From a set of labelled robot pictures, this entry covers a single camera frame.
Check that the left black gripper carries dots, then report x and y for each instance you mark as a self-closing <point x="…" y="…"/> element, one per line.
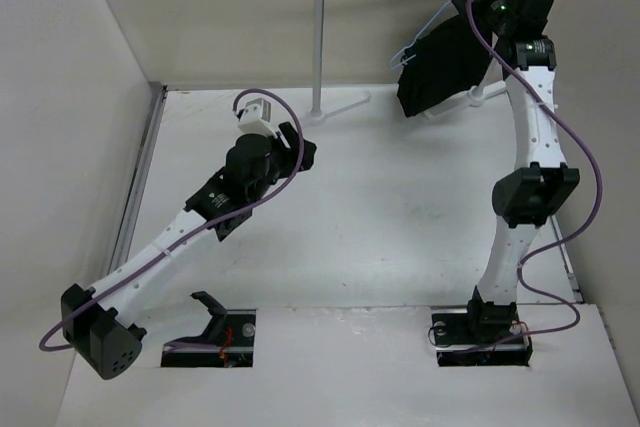
<point x="289" y="153"/>

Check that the light blue plastic hanger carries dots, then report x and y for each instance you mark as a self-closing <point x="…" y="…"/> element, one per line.
<point x="402" y="56"/>

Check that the black trousers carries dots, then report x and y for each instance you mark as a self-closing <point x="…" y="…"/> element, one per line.
<point x="447" y="61"/>

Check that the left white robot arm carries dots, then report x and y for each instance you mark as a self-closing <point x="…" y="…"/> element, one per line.
<point x="100" y="322"/>

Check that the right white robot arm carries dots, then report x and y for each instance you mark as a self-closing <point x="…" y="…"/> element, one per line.
<point x="541" y="180"/>

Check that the white metal clothes rack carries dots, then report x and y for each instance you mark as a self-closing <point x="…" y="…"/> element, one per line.
<point x="320" y="37"/>

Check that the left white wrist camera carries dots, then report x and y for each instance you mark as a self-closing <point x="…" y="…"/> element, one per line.
<point x="255" y="118"/>

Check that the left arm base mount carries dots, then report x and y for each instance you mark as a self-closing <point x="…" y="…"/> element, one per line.
<point x="224" y="343"/>

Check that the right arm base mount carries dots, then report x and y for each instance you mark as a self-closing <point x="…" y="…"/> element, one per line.
<point x="457" y="346"/>

